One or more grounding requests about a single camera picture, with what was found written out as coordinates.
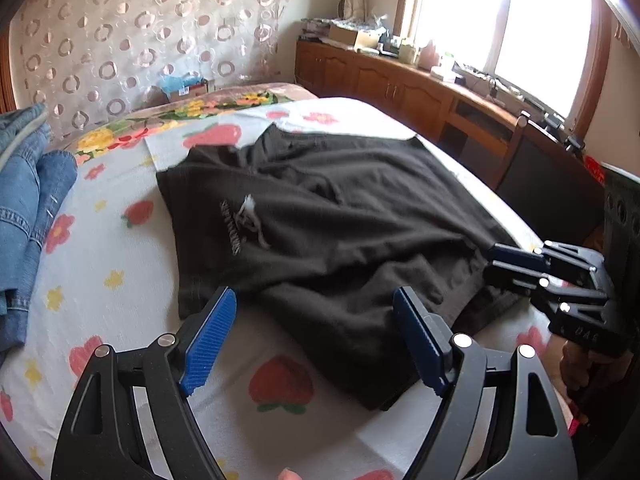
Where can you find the wooden wardrobe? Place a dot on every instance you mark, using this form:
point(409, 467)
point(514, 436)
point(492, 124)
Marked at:
point(5, 75)

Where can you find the open cardboard box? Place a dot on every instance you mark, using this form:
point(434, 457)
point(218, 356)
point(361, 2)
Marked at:
point(347, 36)

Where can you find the grey-blue folded pants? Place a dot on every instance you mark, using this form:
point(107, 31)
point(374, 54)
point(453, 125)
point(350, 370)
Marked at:
point(20, 120)

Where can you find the white strawberry flower blanket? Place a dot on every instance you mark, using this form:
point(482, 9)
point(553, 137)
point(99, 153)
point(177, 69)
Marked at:
point(125, 285)

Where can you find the blue denim jeans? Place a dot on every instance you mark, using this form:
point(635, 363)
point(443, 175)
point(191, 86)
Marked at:
point(25, 220)

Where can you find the window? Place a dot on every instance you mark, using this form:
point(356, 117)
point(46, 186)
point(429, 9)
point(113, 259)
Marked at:
point(500, 20)

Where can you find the circle-pattern sheer curtain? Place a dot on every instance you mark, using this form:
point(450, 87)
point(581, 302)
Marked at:
point(150, 30)

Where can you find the dark wooden chair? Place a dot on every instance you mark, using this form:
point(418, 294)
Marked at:
point(545, 180)

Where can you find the white jar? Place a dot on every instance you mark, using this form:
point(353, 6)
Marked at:
point(407, 53)

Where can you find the pink bottle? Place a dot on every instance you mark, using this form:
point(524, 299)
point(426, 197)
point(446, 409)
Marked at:
point(429, 57)

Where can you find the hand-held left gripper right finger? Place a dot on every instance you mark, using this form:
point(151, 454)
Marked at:
point(417, 340)

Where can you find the wooden cabinet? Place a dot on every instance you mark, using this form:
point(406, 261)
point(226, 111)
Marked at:
point(380, 85)

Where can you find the black pants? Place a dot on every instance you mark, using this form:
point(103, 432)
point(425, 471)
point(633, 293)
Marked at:
point(325, 230)

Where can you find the person's right forearm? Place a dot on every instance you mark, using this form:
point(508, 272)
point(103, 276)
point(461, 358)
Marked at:
point(617, 390)

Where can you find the person's right hand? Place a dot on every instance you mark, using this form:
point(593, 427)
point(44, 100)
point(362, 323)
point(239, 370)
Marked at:
point(575, 367)

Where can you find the cardboard box with blue cloth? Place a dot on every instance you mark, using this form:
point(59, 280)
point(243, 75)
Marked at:
point(182, 87)

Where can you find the colourful floral blanket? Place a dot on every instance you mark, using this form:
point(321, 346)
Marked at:
point(130, 130)

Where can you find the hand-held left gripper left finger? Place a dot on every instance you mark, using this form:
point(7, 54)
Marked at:
point(210, 345)

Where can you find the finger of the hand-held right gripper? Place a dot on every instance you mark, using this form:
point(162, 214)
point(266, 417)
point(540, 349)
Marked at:
point(517, 255)
point(510, 275)

